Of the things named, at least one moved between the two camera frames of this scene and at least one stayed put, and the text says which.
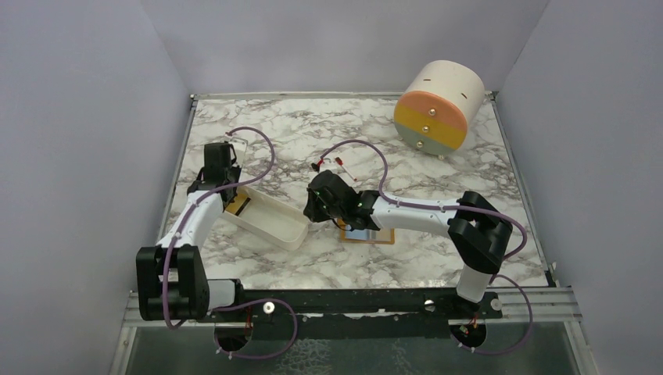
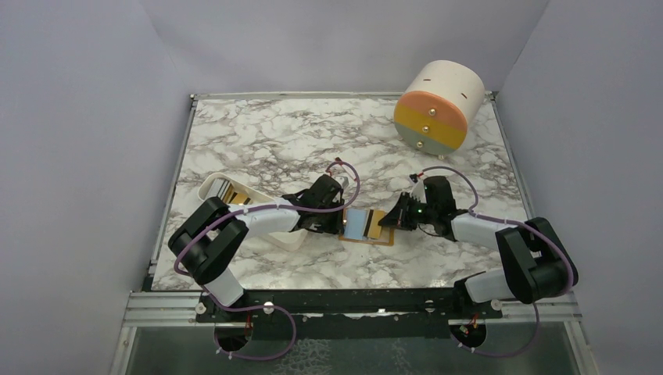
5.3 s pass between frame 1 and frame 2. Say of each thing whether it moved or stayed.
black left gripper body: moved
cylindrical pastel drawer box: stayed
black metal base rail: stayed
